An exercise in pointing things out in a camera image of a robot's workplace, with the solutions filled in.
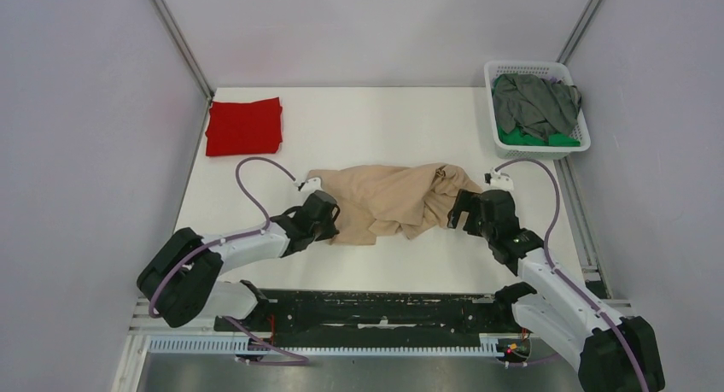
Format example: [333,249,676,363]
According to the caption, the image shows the beige t shirt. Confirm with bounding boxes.
[307,163,482,246]

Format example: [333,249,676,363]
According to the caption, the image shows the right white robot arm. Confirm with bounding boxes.
[447,190,666,391]

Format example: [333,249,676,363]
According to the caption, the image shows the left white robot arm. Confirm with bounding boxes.
[137,190,340,331]

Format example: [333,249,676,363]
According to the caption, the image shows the green t shirt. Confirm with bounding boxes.
[496,126,581,148]

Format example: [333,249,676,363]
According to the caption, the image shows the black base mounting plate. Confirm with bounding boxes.
[240,289,522,348]

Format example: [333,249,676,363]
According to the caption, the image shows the grey t shirt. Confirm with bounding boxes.
[491,73,582,139]

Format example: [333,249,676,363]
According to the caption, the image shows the folded red t shirt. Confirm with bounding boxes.
[205,97,283,157]

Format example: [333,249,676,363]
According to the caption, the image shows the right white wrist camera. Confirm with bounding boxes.
[484,171,514,192]

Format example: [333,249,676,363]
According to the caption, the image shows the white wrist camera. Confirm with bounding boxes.
[298,177,323,193]
[484,171,514,192]

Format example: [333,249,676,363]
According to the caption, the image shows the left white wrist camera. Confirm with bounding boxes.
[298,177,323,193]

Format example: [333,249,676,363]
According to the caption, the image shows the right aluminium table rail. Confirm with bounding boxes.
[554,157,611,299]

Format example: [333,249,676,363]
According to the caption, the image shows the white slotted cable duct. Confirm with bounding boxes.
[148,336,504,358]

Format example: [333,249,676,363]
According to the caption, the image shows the right aluminium frame post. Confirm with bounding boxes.
[557,0,604,64]

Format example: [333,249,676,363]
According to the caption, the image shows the aluminium frame post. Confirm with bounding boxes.
[149,0,214,102]
[557,0,604,64]

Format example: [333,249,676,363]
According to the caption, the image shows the left aluminium frame post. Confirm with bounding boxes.
[149,0,214,102]

